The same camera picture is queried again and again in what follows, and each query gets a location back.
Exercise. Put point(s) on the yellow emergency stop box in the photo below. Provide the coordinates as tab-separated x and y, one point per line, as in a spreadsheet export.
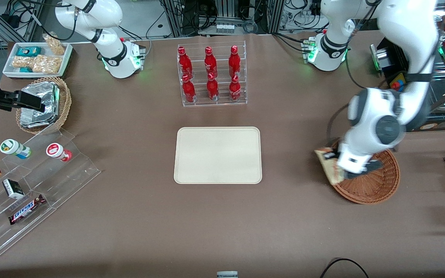
398	83

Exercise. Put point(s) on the beige rectangular tray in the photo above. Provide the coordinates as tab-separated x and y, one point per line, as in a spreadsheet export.
218	155

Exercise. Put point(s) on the foil wrapped packet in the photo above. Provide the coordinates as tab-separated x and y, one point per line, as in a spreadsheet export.
41	90
37	119

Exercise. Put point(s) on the white rectangular snack tray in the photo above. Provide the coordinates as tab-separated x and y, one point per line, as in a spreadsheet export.
8	71

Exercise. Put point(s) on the small black white box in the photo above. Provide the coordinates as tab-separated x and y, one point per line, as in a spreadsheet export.
13	188

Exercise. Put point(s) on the white power strip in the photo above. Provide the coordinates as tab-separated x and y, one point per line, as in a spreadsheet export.
225	28

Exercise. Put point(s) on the red cola bottle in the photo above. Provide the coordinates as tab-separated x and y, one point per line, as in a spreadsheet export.
235	90
234	61
210	61
212	89
185	61
188	90

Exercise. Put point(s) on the triangular sandwich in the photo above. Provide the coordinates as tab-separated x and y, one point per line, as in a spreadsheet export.
332	173

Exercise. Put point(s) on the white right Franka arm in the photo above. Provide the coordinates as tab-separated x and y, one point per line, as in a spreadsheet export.
110	50

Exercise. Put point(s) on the teal snack box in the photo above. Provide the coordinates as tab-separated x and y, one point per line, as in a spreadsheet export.
28	51
25	70

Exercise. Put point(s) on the grey device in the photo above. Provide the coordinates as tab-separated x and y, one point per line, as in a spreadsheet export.
227	274

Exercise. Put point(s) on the red lid yogurt bottle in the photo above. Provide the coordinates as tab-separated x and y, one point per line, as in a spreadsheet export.
56	150

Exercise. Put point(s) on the light tan wicker basket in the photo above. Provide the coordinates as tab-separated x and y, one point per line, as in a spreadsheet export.
65	104

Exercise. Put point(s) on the clear bag of puffed snacks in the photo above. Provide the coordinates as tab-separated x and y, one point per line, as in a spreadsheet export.
47	64
55	45
21	61

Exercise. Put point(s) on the clear acrylic bottle rack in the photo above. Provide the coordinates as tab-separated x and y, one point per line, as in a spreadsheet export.
222	103

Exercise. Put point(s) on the clear acrylic step shelf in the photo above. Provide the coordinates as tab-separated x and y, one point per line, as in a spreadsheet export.
64	181

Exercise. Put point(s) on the brown table cover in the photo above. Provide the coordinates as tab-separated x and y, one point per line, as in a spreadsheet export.
129	224

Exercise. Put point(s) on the Snickers chocolate bar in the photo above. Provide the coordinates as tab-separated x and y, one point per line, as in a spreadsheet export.
26	209

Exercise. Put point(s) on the green lid yogurt bottle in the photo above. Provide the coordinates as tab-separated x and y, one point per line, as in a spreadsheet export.
12	147

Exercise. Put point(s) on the round brown wicker basket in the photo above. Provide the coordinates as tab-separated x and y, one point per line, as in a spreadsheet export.
377	189

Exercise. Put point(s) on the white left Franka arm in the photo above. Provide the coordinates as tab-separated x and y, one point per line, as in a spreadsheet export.
411	38

